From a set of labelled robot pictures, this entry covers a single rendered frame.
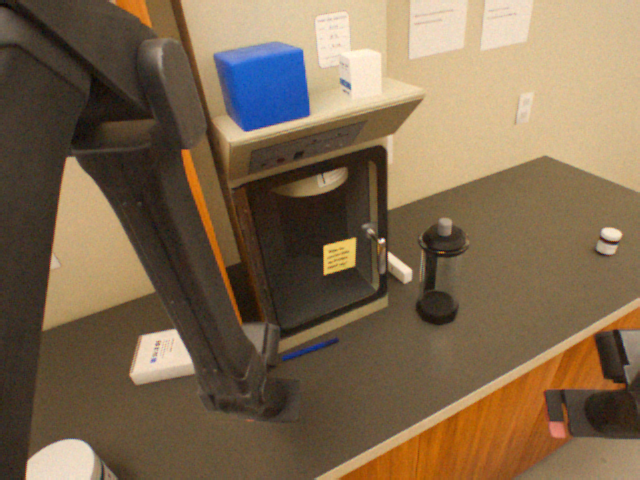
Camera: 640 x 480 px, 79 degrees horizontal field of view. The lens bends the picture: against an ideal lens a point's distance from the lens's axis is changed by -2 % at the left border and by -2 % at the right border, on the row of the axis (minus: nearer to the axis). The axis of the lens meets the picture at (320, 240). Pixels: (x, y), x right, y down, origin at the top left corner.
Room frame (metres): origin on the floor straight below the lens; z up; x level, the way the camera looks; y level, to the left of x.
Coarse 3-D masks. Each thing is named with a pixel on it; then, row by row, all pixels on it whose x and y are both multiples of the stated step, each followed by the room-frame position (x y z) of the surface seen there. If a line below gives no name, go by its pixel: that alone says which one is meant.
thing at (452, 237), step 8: (440, 224) 0.69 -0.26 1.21; (448, 224) 0.68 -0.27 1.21; (424, 232) 0.71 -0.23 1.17; (432, 232) 0.70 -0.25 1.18; (440, 232) 0.69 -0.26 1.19; (448, 232) 0.68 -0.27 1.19; (456, 232) 0.69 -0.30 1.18; (424, 240) 0.69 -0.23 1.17; (432, 240) 0.67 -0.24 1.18; (440, 240) 0.67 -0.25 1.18; (448, 240) 0.66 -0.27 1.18; (456, 240) 0.66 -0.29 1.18; (464, 240) 0.67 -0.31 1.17; (440, 248) 0.65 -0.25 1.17; (448, 248) 0.65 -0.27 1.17; (456, 248) 0.65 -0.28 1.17
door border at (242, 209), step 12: (240, 192) 0.61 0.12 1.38; (240, 204) 0.61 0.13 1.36; (240, 216) 0.60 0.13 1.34; (252, 228) 0.61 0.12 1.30; (252, 240) 0.61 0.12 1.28; (252, 252) 0.61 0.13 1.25; (264, 276) 0.61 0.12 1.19; (264, 288) 0.61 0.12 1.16; (264, 300) 0.61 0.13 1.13; (264, 312) 0.60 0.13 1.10; (276, 324) 0.61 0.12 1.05
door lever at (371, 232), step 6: (372, 228) 0.70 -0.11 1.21; (366, 234) 0.69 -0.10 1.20; (372, 234) 0.69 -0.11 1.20; (378, 240) 0.66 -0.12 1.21; (384, 240) 0.66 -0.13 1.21; (378, 246) 0.65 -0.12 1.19; (384, 246) 0.65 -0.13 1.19; (378, 252) 0.66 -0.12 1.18; (384, 252) 0.65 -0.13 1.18; (378, 258) 0.66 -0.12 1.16; (384, 258) 0.65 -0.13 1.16; (378, 264) 0.66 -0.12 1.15; (384, 264) 0.65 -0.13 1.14; (378, 270) 0.66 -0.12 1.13; (384, 270) 0.65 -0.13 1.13
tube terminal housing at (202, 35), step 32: (192, 0) 0.62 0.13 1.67; (224, 0) 0.64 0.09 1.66; (256, 0) 0.65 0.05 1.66; (288, 0) 0.67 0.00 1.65; (320, 0) 0.69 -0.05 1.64; (352, 0) 0.71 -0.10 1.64; (384, 0) 0.73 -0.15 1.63; (192, 32) 0.62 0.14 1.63; (224, 32) 0.63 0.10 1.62; (256, 32) 0.65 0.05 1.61; (288, 32) 0.67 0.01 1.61; (352, 32) 0.71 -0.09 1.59; (384, 32) 0.73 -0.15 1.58; (192, 64) 0.66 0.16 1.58; (384, 64) 0.73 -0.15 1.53; (320, 160) 0.68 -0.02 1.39; (224, 192) 0.68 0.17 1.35; (352, 320) 0.69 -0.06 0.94
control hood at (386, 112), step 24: (312, 96) 0.66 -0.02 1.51; (336, 96) 0.64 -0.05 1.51; (384, 96) 0.61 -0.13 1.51; (408, 96) 0.61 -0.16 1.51; (216, 120) 0.60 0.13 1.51; (312, 120) 0.55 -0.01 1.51; (336, 120) 0.57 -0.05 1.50; (360, 120) 0.60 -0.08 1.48; (384, 120) 0.64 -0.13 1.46; (240, 144) 0.52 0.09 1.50; (264, 144) 0.54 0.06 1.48; (240, 168) 0.57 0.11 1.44
